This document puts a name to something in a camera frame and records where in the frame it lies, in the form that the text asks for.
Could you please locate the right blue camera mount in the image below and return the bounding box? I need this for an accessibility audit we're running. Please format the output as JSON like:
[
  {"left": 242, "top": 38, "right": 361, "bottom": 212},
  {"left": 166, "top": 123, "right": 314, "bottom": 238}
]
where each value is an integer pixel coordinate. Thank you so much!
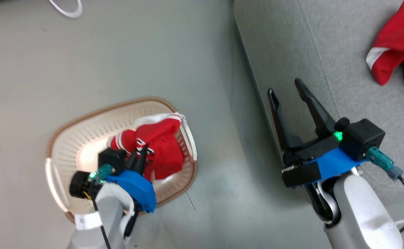
[{"left": 307, "top": 147, "right": 367, "bottom": 184}]

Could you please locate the left black camera box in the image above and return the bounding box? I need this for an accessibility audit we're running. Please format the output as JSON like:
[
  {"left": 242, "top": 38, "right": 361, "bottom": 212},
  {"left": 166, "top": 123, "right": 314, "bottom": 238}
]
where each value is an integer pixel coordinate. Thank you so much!
[{"left": 98, "top": 148, "right": 127, "bottom": 175}]

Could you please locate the looped white cable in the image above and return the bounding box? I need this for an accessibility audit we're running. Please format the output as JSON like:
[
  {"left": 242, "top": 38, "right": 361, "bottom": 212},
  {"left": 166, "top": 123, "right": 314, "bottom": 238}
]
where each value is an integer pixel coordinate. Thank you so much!
[{"left": 48, "top": 0, "right": 83, "bottom": 19}]

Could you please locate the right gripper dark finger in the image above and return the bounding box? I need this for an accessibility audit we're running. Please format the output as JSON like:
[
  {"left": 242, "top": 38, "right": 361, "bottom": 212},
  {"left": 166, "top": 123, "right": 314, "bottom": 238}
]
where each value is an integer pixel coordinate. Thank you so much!
[
  {"left": 294, "top": 79, "right": 338, "bottom": 139},
  {"left": 267, "top": 88, "right": 304, "bottom": 152}
]

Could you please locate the left teal cable connector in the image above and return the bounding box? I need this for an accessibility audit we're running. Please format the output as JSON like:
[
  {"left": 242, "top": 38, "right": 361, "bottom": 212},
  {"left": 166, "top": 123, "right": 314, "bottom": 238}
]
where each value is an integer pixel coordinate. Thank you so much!
[{"left": 88, "top": 163, "right": 116, "bottom": 183}]

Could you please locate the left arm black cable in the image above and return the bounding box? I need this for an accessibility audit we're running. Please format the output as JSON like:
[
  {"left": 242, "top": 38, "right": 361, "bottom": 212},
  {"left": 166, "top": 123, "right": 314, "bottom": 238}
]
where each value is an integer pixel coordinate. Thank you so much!
[{"left": 91, "top": 198, "right": 113, "bottom": 249}]

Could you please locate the red jersey with lettering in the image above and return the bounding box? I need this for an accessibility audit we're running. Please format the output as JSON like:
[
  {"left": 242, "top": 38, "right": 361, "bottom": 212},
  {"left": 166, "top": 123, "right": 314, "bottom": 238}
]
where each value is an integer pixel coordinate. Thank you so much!
[{"left": 107, "top": 112, "right": 187, "bottom": 181}]

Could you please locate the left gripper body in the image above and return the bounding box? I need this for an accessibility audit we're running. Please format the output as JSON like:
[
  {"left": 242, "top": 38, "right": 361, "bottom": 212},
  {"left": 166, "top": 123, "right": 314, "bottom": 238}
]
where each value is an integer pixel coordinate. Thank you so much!
[{"left": 69, "top": 170, "right": 102, "bottom": 200}]

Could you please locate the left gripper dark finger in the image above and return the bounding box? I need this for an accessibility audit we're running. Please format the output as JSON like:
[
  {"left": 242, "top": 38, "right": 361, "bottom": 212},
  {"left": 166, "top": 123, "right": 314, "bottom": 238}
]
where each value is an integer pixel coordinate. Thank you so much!
[
  {"left": 126, "top": 149, "right": 139, "bottom": 170},
  {"left": 135, "top": 146, "right": 149, "bottom": 175}
]

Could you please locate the red garment with white band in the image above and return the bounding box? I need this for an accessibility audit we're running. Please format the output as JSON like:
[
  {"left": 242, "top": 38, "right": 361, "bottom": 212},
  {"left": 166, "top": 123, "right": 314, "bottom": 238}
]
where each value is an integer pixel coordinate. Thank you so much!
[{"left": 366, "top": 0, "right": 404, "bottom": 96}]

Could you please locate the beige plastic laundry basket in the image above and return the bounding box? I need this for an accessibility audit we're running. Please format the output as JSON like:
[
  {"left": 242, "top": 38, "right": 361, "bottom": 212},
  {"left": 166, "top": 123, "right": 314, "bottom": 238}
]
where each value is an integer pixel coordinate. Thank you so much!
[{"left": 45, "top": 96, "right": 199, "bottom": 225}]

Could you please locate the grey fabric sofa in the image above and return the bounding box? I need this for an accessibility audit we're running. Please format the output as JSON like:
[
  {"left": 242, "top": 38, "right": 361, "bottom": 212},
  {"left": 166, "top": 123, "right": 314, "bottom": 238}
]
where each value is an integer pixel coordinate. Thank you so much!
[{"left": 233, "top": 0, "right": 404, "bottom": 249}]

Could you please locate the right teal cable connector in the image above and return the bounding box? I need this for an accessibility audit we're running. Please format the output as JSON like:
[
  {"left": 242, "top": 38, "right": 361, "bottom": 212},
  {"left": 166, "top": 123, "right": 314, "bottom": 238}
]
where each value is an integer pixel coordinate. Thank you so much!
[{"left": 366, "top": 146, "right": 404, "bottom": 181}]

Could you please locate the black camera box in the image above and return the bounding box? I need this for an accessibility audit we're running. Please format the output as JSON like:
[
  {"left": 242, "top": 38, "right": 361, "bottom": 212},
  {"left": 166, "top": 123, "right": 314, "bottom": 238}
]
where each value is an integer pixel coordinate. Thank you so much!
[
  {"left": 335, "top": 117, "right": 386, "bottom": 162},
  {"left": 98, "top": 148, "right": 127, "bottom": 175}
]

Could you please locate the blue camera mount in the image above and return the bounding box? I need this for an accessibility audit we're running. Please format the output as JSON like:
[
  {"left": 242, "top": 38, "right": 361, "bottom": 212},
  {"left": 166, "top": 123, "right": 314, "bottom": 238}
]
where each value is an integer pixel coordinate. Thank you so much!
[
  {"left": 307, "top": 147, "right": 367, "bottom": 184},
  {"left": 105, "top": 169, "right": 157, "bottom": 213}
]

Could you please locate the right black camera box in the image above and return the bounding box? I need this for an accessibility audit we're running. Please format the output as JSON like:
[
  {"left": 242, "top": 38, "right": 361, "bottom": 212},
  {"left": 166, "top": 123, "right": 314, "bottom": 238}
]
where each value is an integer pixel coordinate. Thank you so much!
[{"left": 335, "top": 117, "right": 386, "bottom": 162}]

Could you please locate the left blue camera mount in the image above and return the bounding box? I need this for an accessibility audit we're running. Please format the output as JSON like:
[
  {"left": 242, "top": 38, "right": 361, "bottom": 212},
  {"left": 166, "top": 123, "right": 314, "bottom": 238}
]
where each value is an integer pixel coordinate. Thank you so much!
[{"left": 105, "top": 169, "right": 157, "bottom": 213}]

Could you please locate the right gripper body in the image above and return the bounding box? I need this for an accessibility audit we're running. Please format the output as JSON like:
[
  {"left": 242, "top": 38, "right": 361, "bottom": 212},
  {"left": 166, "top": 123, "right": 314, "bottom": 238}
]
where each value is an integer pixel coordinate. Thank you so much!
[{"left": 282, "top": 133, "right": 342, "bottom": 189}]

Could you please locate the teal cable connector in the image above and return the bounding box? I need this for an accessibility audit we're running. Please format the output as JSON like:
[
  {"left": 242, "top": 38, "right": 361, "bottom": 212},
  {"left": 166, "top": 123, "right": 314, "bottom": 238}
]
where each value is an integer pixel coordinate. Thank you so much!
[
  {"left": 366, "top": 146, "right": 404, "bottom": 181},
  {"left": 88, "top": 163, "right": 116, "bottom": 183}
]

